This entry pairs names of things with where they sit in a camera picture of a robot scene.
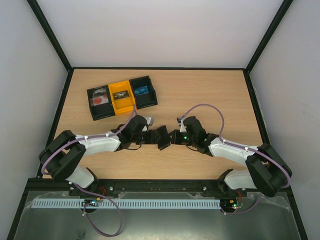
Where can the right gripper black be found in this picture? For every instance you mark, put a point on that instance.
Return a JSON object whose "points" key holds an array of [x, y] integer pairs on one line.
{"points": [[175, 137]]}

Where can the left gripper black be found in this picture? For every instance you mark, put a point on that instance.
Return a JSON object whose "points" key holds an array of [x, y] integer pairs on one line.
{"points": [[152, 139]]}

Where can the black card holder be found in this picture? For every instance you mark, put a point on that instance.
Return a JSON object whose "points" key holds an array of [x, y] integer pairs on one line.
{"points": [[162, 137]]}

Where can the yellow bin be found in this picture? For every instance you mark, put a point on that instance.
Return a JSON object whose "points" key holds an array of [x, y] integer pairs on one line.
{"points": [[124, 105]]}

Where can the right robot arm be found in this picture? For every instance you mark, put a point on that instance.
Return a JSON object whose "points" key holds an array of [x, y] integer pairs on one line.
{"points": [[265, 170]]}

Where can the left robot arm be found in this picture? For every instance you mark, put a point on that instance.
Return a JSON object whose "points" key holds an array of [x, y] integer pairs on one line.
{"points": [[61, 158]]}

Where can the blue card in bin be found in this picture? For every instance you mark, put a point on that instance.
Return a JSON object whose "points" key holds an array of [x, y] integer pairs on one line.
{"points": [[141, 90]]}

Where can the dark picture card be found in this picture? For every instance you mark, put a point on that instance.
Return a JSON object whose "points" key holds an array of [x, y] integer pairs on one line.
{"points": [[121, 95]]}

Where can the red white card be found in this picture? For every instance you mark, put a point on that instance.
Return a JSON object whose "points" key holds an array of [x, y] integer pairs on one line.
{"points": [[100, 97]]}

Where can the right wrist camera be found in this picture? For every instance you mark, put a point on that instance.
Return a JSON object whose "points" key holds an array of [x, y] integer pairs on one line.
{"points": [[180, 121]]}

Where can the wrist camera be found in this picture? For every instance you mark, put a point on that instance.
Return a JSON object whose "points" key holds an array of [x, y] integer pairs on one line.
{"points": [[180, 121], [149, 122]]}

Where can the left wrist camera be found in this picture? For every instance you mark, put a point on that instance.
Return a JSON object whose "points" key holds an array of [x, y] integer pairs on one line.
{"points": [[149, 122]]}

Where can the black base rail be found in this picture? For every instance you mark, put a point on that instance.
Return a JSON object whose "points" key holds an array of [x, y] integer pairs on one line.
{"points": [[114, 187]]}

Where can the light blue cable duct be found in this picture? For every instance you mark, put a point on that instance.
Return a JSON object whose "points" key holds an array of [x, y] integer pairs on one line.
{"points": [[72, 203]]}

